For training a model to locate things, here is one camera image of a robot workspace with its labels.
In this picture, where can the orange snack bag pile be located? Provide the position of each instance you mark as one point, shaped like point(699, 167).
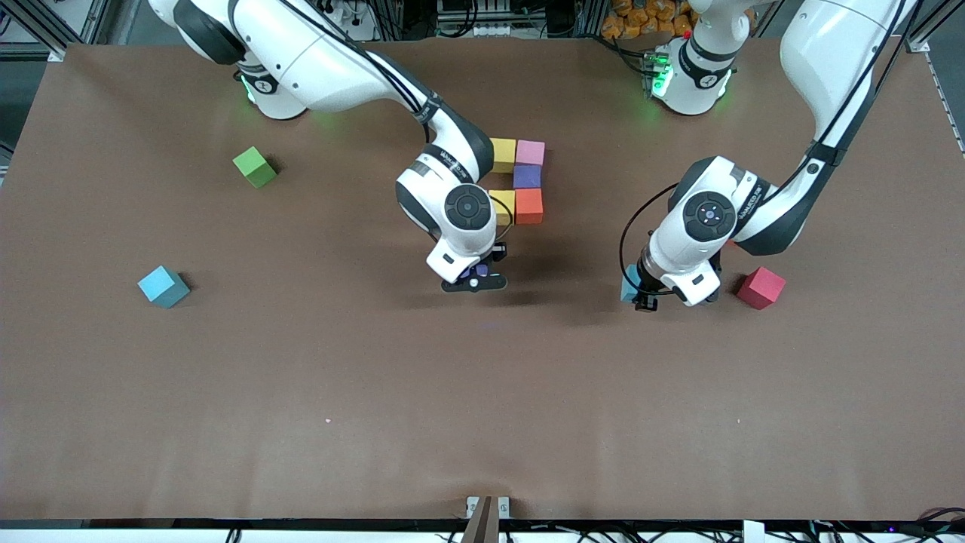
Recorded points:
point(641, 19)

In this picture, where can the white power strip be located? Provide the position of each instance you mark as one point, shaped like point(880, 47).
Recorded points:
point(354, 19)

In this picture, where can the cyan foam cube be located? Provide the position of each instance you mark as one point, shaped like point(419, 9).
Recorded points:
point(163, 287)
point(629, 285)

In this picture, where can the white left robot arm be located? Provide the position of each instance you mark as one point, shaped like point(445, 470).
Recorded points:
point(822, 45)

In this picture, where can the silver camera mount bracket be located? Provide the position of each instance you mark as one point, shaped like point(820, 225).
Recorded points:
point(488, 507)

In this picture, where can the aluminium frame post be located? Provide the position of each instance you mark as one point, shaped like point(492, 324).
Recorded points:
point(918, 44)
point(54, 53)

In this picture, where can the brown paper table cover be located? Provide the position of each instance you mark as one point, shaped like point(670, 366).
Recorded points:
point(482, 377)

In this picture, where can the red foam cube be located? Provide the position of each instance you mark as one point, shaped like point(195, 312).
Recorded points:
point(761, 288)

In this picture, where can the orange foam cube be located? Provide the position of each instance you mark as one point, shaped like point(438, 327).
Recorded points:
point(528, 206)

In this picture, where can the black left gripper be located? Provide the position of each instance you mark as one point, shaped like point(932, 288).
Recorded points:
point(647, 289)

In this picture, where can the brown camera pole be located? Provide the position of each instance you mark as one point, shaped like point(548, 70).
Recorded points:
point(481, 528)

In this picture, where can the green foam cube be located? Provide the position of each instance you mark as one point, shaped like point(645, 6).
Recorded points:
point(255, 167)

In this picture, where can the pink foam cube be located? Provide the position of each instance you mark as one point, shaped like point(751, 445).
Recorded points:
point(530, 152)

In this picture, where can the yellow foam cube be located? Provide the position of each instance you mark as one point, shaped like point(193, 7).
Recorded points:
point(503, 154)
point(507, 205)

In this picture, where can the grey electronics rack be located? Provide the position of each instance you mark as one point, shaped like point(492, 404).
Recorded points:
point(482, 15)

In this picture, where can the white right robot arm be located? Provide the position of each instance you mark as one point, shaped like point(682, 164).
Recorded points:
point(317, 60)

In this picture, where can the purple foam cube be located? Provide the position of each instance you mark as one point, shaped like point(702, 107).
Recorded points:
point(527, 176)
point(481, 269)

